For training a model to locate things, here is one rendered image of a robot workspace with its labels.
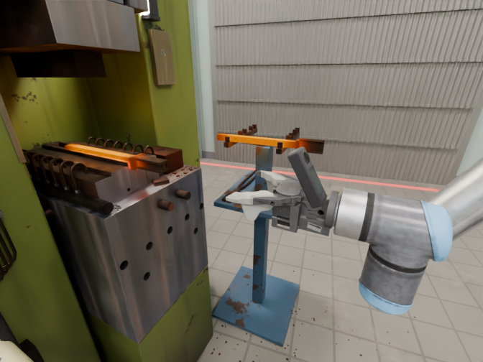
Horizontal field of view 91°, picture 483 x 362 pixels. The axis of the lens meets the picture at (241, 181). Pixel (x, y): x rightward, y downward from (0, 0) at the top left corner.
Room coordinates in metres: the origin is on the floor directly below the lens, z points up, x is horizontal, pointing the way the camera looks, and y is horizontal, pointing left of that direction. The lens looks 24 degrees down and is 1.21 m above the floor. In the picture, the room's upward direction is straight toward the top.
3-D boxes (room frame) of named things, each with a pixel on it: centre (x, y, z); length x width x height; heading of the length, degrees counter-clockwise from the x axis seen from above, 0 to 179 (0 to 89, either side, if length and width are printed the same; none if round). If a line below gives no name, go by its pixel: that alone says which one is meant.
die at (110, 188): (0.70, 0.49, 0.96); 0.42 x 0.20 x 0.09; 63
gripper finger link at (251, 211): (0.41, -0.02, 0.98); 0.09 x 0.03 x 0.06; 100
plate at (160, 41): (0.95, 0.28, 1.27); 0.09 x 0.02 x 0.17; 153
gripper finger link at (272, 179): (0.51, -0.07, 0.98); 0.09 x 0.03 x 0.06; 28
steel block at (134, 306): (0.76, 0.48, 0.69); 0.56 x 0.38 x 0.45; 63
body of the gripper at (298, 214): (0.42, -0.12, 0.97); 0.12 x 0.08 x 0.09; 64
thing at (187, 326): (0.76, 0.48, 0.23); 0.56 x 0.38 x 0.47; 63
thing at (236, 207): (1.00, -0.10, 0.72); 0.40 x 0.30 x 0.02; 156
